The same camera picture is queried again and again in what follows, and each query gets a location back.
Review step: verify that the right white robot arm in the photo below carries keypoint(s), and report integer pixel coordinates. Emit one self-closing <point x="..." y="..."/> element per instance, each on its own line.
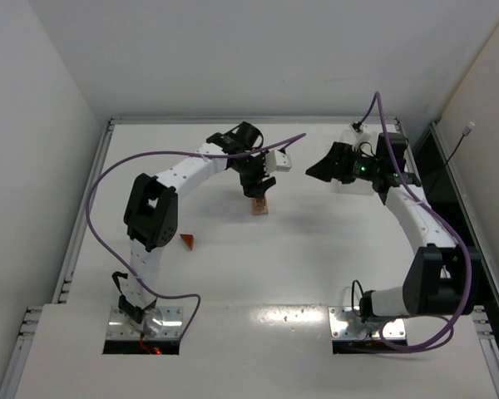
<point x="441" y="278"/>

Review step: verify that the white plastic box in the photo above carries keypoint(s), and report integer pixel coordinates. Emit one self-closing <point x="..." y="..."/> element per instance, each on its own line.
<point x="358" y="187"/>

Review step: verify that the red-brown triangle block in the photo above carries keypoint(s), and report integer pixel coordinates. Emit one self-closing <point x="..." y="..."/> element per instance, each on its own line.
<point x="189" y="240"/>

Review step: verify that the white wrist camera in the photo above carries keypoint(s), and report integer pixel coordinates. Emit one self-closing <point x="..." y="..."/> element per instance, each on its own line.
<point x="361" y="132"/>
<point x="277" y="161"/>

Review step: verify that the metal base plate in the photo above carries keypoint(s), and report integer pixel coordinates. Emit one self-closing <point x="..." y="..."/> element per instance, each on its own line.
<point x="346" y="327"/>
<point x="159" y="324"/>

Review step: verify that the light wood numbered plank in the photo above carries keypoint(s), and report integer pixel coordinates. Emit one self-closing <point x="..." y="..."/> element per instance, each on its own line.
<point x="258" y="211"/>

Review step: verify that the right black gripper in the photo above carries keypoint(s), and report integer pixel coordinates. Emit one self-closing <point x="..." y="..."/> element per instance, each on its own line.
<point x="341" y="163"/>

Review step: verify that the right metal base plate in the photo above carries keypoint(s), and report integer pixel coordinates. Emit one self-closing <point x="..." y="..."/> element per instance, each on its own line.
<point x="346" y="327"/>

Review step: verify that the red-brown arch block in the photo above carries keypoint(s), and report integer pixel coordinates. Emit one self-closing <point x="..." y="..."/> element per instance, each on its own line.
<point x="259" y="202"/>

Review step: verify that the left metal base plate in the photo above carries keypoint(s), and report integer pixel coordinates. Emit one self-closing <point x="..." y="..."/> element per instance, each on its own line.
<point x="159" y="324"/>

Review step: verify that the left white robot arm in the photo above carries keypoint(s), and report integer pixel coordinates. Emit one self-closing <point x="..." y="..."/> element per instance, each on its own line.
<point x="151" y="215"/>

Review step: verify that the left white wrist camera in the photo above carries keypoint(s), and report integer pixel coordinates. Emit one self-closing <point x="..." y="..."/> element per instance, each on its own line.
<point x="277" y="161"/>

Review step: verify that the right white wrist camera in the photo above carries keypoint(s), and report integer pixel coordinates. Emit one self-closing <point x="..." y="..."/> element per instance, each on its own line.
<point x="361" y="132"/>

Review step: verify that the black cable white plug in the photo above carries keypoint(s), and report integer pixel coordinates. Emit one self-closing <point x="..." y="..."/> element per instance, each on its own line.
<point x="465" y="133"/>

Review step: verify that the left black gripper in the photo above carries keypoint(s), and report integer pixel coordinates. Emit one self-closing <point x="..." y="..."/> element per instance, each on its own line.
<point x="255" y="183"/>

